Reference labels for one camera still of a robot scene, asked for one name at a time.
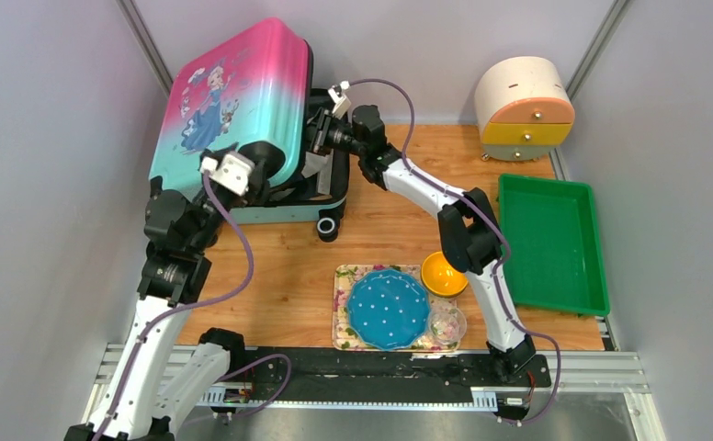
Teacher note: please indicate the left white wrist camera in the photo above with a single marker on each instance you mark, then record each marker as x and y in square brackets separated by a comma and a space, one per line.
[232, 171]

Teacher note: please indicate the floral rectangular tray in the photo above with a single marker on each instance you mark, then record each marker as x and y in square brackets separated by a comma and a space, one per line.
[343, 336]

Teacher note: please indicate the round pastel mini drawer cabinet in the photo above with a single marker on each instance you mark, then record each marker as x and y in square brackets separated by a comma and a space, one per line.
[523, 110]

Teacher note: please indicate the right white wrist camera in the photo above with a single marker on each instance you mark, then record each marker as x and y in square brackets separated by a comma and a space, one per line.
[341, 102]

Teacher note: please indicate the aluminium frame rail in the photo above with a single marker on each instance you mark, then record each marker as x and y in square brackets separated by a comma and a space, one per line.
[614, 373]

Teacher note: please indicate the small clear glass bowl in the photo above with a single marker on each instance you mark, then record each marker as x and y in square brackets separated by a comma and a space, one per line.
[447, 323]

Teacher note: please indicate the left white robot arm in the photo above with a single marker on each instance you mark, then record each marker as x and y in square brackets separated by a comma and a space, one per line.
[161, 316]

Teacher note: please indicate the orange bowl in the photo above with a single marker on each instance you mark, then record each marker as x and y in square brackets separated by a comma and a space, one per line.
[440, 278]

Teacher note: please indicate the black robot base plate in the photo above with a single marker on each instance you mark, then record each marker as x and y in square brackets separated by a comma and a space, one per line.
[330, 378]

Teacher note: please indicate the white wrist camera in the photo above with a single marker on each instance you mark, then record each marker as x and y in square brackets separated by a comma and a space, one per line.
[341, 102]
[232, 171]

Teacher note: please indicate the blue polka dot plate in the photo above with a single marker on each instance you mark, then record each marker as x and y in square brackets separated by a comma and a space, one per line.
[388, 309]

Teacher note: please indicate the pink and teal kids suitcase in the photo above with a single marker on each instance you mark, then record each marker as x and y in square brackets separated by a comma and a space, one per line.
[253, 94]

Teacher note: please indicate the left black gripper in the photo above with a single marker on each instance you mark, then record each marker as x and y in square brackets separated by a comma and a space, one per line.
[242, 201]

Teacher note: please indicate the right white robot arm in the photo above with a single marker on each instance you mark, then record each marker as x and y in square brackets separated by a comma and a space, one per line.
[470, 238]

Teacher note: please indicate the green plastic tray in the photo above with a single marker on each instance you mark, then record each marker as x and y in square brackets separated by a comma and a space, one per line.
[556, 260]

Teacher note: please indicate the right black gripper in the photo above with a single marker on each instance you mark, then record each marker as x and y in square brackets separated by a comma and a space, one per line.
[319, 128]

